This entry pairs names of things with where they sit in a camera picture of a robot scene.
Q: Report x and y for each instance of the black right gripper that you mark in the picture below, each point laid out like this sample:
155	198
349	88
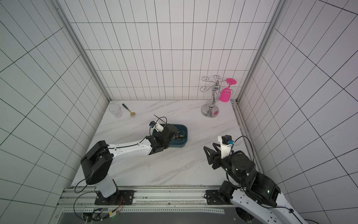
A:
216	158

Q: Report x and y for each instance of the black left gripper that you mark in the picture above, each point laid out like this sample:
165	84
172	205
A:
167	124

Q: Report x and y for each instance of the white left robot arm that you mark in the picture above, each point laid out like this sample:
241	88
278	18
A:
97	162

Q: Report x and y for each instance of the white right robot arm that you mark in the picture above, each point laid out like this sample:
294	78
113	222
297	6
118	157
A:
257	195

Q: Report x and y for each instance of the teal storage box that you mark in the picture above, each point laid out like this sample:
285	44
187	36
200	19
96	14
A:
182	130

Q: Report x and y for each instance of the chrome glass holder stand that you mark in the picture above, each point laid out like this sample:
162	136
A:
213	85

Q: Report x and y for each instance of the clear drinking glass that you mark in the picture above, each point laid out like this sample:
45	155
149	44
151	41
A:
116	110

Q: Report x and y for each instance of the pink wine glass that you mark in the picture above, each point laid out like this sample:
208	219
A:
227	91

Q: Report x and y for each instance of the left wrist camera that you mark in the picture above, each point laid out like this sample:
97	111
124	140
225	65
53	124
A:
155	126

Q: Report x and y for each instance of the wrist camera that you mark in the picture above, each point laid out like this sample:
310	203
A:
226	144
155	126

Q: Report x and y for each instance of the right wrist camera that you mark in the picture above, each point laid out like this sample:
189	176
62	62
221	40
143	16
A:
226	144

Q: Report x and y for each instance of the gold spoon green handle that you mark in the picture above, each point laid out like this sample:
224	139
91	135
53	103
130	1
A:
131	113

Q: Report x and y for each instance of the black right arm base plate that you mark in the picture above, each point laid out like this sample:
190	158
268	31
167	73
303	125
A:
213	197

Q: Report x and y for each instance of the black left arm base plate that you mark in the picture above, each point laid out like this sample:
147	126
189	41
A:
123	197

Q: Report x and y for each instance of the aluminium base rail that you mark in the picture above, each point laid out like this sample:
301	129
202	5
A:
151	199

